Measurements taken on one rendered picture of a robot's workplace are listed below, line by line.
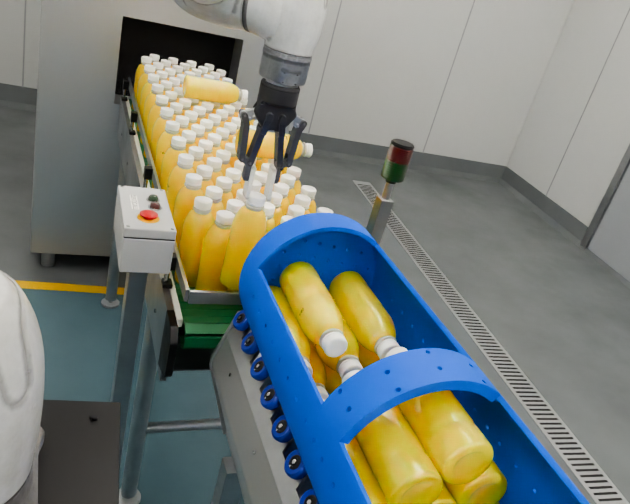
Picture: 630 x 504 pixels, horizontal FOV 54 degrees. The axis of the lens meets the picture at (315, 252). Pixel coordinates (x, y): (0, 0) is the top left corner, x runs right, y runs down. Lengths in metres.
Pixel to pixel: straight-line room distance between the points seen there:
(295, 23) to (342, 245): 0.41
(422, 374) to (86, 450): 0.42
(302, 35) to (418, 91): 4.68
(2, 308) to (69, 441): 0.29
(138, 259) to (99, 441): 0.51
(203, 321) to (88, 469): 0.61
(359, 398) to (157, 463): 1.54
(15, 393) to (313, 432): 0.38
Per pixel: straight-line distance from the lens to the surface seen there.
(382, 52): 5.56
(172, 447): 2.33
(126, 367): 1.53
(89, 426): 0.86
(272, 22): 1.13
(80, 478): 0.80
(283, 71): 1.14
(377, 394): 0.78
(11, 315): 0.60
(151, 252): 1.26
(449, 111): 5.98
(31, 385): 0.63
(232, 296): 1.32
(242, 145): 1.20
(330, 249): 1.17
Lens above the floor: 1.67
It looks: 26 degrees down
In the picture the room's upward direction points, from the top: 16 degrees clockwise
